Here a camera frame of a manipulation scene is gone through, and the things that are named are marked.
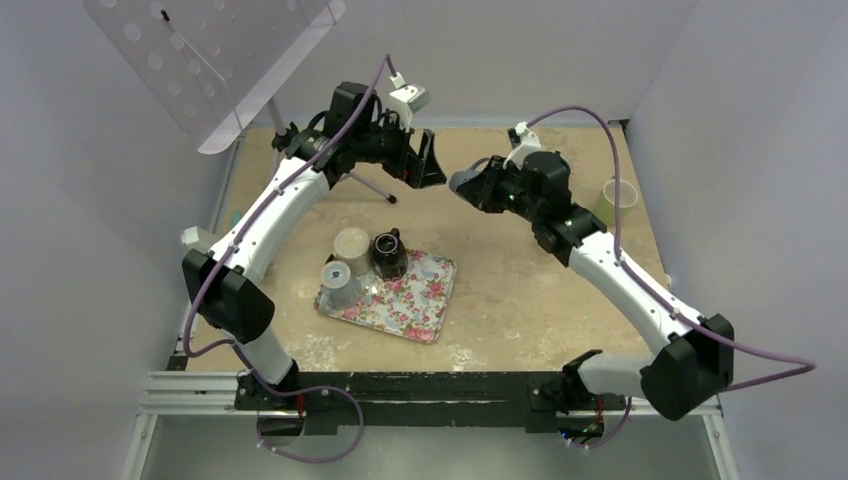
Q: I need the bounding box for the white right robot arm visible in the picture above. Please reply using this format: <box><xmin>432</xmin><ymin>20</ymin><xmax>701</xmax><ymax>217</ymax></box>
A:
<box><xmin>449</xmin><ymin>151</ymin><xmax>734</xmax><ymax>420</ymax></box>

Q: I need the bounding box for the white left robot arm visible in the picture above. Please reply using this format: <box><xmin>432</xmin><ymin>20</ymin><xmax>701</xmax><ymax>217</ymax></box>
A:
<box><xmin>182</xmin><ymin>78</ymin><xmax>446</xmax><ymax>409</ymax></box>

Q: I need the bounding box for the cream white mug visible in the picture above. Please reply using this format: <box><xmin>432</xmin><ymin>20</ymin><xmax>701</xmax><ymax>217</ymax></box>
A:
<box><xmin>333</xmin><ymin>227</ymin><xmax>371</xmax><ymax>276</ymax></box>

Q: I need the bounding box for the light green mug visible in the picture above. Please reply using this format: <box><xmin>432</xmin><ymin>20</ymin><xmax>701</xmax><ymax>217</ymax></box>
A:
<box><xmin>592</xmin><ymin>178</ymin><xmax>639</xmax><ymax>227</ymax></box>

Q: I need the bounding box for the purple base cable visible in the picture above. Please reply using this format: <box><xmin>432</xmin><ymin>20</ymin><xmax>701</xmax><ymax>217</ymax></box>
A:
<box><xmin>561</xmin><ymin>397</ymin><xmax>634</xmax><ymax>452</ymax></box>
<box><xmin>254</xmin><ymin>385</ymin><xmax>366</xmax><ymax>465</ymax></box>

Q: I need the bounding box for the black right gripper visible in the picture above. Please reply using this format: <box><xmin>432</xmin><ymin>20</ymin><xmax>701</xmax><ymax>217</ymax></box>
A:
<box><xmin>459</xmin><ymin>156</ymin><xmax>542</xmax><ymax>224</ymax></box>

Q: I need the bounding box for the light grey mug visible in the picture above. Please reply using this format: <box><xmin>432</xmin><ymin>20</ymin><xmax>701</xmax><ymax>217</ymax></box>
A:
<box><xmin>320</xmin><ymin>260</ymin><xmax>363</xmax><ymax>310</ymax></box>

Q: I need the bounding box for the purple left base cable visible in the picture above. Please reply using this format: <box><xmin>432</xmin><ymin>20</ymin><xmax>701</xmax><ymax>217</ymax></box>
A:
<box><xmin>254</xmin><ymin>385</ymin><xmax>366</xmax><ymax>465</ymax></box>

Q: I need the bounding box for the floral serving tray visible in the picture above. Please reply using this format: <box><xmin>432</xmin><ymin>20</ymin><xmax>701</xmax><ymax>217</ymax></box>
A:
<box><xmin>313</xmin><ymin>249</ymin><xmax>458</xmax><ymax>344</ymax></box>

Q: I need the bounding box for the white angular block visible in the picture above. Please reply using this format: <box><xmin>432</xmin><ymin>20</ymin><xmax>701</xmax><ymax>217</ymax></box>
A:
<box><xmin>180</xmin><ymin>226</ymin><xmax>217</xmax><ymax>254</ymax></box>

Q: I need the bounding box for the small blue-grey mug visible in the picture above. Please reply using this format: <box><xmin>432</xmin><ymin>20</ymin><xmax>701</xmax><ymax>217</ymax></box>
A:
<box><xmin>448</xmin><ymin>158</ymin><xmax>489</xmax><ymax>195</ymax></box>

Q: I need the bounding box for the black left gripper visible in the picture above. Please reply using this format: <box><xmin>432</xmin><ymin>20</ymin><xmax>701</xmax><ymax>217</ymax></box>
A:
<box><xmin>352</xmin><ymin>109</ymin><xmax>445</xmax><ymax>188</ymax></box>

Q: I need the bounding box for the black glossy mug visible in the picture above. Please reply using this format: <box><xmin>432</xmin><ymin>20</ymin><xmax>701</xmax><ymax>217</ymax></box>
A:
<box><xmin>370</xmin><ymin>228</ymin><xmax>408</xmax><ymax>281</ymax></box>

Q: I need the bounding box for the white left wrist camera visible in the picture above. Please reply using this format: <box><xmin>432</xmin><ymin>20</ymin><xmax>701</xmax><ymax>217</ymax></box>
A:
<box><xmin>386</xmin><ymin>72</ymin><xmax>431</xmax><ymax>133</ymax></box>

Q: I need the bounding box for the white music stand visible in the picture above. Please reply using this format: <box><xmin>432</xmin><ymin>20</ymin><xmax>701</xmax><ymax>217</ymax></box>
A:
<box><xmin>82</xmin><ymin>0</ymin><xmax>399</xmax><ymax>205</ymax></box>

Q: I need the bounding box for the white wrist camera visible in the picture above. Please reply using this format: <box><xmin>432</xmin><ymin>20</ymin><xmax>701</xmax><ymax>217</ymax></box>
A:
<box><xmin>386</xmin><ymin>72</ymin><xmax>431</xmax><ymax>133</ymax></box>
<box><xmin>506</xmin><ymin>122</ymin><xmax>541</xmax><ymax>169</ymax></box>

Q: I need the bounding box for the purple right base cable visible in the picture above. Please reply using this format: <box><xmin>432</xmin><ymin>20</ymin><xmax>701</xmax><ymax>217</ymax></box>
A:
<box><xmin>561</xmin><ymin>397</ymin><xmax>634</xmax><ymax>452</ymax></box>

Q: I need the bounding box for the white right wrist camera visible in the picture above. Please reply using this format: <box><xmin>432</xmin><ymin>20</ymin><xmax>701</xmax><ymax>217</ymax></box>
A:
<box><xmin>506</xmin><ymin>122</ymin><xmax>541</xmax><ymax>169</ymax></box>

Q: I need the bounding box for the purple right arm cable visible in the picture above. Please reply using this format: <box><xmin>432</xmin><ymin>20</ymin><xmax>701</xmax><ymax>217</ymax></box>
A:
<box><xmin>526</xmin><ymin>105</ymin><xmax>817</xmax><ymax>393</ymax></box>

